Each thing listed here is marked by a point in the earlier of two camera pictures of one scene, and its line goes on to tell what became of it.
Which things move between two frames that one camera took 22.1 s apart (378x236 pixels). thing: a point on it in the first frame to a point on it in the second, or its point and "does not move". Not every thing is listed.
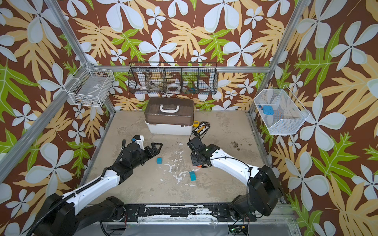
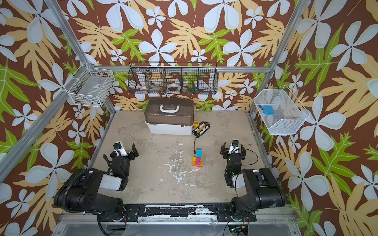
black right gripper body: x=196 y=150 to x=233 y=154
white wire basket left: x=90 y=86 does not move
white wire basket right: x=289 y=114 does not move
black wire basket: x=173 y=77 does not move
